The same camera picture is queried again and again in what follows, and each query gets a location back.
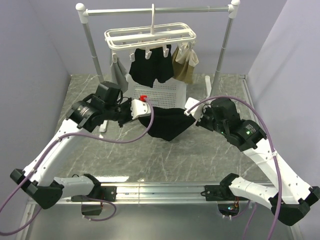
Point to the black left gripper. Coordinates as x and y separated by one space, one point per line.
128 103

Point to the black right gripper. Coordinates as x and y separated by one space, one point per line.
201 122

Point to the black underwear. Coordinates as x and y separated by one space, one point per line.
145 71
169 123

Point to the white clip hanger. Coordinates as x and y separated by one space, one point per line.
147 37

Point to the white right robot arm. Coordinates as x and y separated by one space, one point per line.
290 198

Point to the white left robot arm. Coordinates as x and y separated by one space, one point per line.
39 179

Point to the hanging grey underwear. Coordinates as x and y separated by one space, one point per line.
118 74

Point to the hanging black underwear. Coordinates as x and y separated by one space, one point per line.
145 71

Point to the hanging beige underwear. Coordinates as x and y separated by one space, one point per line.
183 64

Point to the white perforated plastic basket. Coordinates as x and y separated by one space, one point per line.
168 95

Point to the white metal drying rack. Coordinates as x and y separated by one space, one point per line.
231 9

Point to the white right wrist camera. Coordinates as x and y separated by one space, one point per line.
193 107

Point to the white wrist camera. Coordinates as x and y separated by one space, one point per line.
193 107
140 108

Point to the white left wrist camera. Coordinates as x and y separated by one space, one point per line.
140 108

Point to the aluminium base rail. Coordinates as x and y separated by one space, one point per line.
148 193

